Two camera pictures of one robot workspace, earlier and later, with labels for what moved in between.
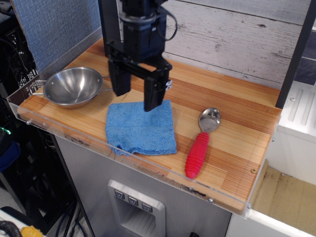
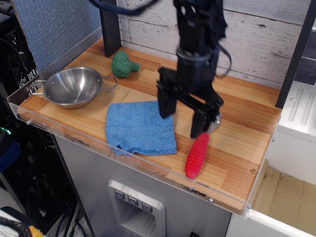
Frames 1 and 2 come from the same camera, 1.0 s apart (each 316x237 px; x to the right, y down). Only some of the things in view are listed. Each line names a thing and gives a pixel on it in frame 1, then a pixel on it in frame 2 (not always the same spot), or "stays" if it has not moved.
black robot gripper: [141, 50] -> [193, 83]
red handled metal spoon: [209, 119] stays
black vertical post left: [108, 10] stays
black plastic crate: [17, 66] stays
